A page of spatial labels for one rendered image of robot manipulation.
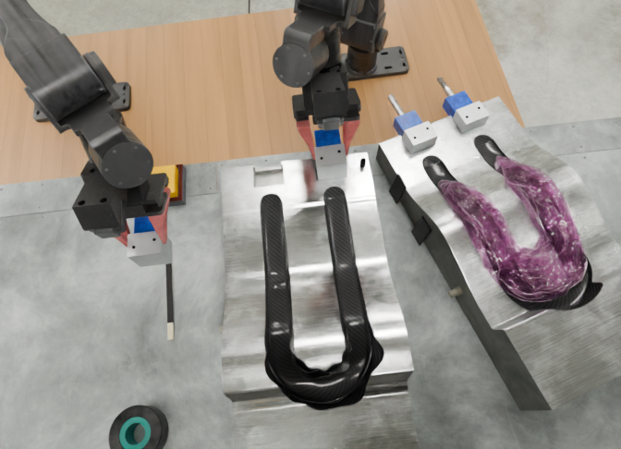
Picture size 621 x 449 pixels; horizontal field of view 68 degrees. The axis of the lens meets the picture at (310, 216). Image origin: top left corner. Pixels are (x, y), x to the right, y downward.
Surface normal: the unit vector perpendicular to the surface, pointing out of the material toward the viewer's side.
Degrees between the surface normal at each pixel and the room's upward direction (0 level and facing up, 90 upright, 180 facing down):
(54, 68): 13
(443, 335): 0
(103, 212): 61
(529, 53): 0
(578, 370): 0
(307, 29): 27
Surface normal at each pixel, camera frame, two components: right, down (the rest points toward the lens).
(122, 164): 0.56, 0.47
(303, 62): -0.36, 0.58
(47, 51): 0.12, -0.22
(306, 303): -0.07, -0.78
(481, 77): -0.03, -0.39
